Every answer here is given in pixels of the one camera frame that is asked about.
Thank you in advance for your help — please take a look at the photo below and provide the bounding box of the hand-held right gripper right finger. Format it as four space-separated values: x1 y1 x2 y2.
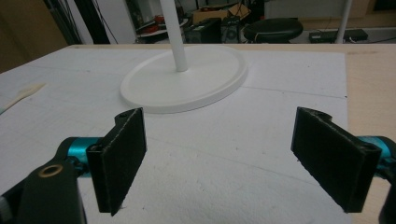
290 106 383 214

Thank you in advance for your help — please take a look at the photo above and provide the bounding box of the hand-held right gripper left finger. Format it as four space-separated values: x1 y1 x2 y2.
86 107 148 217

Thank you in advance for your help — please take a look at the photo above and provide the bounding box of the white foam mat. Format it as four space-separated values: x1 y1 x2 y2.
0 46 353 224

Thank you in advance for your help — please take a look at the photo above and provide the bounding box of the white lamp stand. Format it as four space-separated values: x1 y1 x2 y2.
120 0 249 115

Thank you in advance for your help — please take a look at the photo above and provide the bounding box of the cream plastic spatula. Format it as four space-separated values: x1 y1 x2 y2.
0 82 47 115

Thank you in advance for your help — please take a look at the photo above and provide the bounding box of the black power strip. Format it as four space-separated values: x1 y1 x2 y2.
308 28 369 44

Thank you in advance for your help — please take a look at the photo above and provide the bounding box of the white pole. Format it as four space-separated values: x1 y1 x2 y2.
334 0 354 45

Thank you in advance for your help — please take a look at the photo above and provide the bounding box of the black round stool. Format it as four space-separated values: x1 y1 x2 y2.
242 17 304 44

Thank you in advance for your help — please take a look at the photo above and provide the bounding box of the black equipment box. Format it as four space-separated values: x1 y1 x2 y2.
183 17 222 44

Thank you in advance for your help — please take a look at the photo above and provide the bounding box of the cardboard box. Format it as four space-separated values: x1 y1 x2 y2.
191 3 252 25

